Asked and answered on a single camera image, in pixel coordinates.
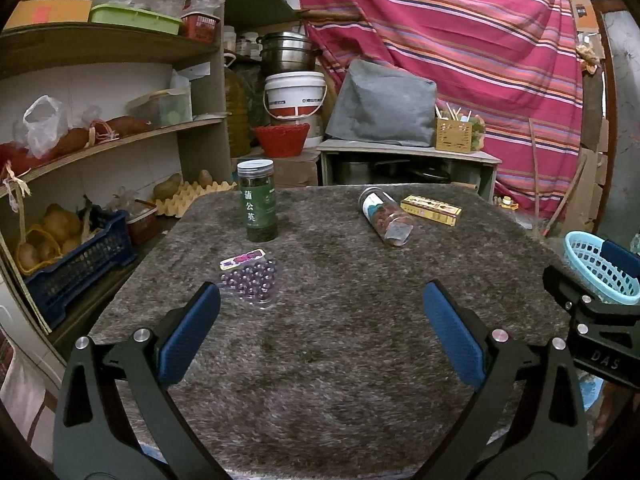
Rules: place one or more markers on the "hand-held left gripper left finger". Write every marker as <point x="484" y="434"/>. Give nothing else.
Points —
<point x="192" y="335"/>

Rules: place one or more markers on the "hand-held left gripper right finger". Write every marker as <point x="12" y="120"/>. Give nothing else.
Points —
<point x="452" y="335"/>

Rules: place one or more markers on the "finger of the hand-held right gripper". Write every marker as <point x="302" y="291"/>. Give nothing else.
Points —
<point x="622" y="265"/>
<point x="565" y="290"/>

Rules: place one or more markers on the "light blue plastic basket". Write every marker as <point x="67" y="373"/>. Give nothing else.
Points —
<point x="580" y="255"/>

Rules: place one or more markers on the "purple bead blister pack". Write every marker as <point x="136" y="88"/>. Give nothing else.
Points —
<point x="250" y="280"/>

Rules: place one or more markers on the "wooden stick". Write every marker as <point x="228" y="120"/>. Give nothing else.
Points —
<point x="536" y="175"/>

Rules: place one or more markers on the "small brown basket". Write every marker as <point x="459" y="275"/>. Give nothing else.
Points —
<point x="144" y="225"/>

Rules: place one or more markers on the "yellow cardboard box with print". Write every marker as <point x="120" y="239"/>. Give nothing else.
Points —
<point x="430" y="210"/>

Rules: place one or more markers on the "dark blue plastic crate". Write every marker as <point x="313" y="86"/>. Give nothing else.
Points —
<point x="82" y="270"/>

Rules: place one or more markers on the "clear plastic snack jar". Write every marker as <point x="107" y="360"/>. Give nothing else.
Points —
<point x="387" y="220"/>

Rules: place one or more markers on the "yellow egg tray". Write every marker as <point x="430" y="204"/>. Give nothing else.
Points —
<point x="195" y="195"/>

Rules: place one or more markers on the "green label tea jar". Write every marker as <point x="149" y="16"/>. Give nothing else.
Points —
<point x="257" y="210"/>

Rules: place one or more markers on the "black wok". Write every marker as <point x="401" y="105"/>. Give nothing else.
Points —
<point x="431" y="175"/>

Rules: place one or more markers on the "pile of potatoes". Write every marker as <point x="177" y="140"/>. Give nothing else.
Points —
<point x="55" y="232"/>

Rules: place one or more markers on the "green red decoration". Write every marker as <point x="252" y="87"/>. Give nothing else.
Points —
<point x="478" y="135"/>

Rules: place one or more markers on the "low wooden cabinet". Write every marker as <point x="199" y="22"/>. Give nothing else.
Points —
<point x="410" y="152"/>

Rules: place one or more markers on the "bamboo chopstick holder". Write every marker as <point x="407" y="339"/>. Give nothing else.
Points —
<point x="452" y="136"/>

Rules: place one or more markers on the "brown cardboard box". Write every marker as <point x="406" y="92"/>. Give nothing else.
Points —
<point x="297" y="170"/>

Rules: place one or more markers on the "large yellow oil jug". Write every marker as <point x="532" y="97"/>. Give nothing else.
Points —
<point x="237" y="110"/>

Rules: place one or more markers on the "clear plastic container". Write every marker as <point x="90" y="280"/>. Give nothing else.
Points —
<point x="160" y="107"/>

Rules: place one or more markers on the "grey cushion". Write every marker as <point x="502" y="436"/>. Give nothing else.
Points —
<point x="380" y="105"/>

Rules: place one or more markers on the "white plastic bag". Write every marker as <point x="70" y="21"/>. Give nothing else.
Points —
<point x="42" y="127"/>

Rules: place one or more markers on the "white plastic bucket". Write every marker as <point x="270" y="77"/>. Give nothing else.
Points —
<point x="295" y="95"/>

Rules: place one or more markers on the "red striped cloth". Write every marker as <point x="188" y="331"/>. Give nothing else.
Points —
<point x="475" y="35"/>

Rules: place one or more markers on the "steel steamer pot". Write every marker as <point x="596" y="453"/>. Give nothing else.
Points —
<point x="287" y="55"/>

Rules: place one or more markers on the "wooden shelf unit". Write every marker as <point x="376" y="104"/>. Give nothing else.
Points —
<point x="100" y="45"/>

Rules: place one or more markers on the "small red plastic basket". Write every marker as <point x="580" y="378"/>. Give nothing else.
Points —
<point x="200" y="27"/>

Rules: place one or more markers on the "green plastic tray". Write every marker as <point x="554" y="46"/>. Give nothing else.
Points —
<point x="135" y="19"/>

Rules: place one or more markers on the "dark shelf unit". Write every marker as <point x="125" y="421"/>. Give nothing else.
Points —
<point x="260" y="0"/>

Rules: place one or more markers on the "plain yellow cardboard box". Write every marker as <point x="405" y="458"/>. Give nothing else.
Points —
<point x="47" y="14"/>

